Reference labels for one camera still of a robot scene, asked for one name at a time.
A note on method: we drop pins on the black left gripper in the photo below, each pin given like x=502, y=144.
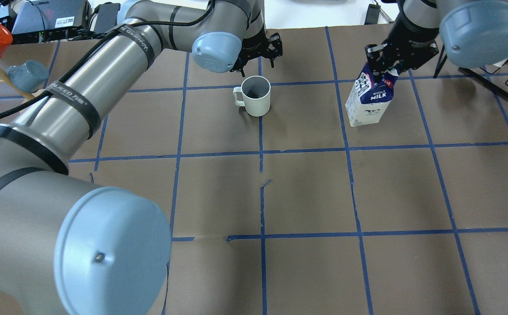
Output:
x=254, y=47

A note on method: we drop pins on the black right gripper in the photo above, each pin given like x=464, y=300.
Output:
x=411, y=37

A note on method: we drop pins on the white ceramic mug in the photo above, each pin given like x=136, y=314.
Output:
x=254, y=95

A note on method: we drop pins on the blue white milk carton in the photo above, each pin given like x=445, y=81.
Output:
x=369, y=98

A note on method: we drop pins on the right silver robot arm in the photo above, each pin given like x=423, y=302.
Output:
x=474, y=33

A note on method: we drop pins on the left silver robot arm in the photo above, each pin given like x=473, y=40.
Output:
x=71, y=247

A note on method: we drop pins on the blue cup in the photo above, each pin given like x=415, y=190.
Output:
x=28, y=76

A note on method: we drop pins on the black power adapter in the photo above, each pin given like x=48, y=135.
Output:
x=105, y=17

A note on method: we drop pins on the brown paper table cover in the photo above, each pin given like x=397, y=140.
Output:
x=296, y=212

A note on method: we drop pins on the black computer box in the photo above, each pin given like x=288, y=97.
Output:
x=51, y=15

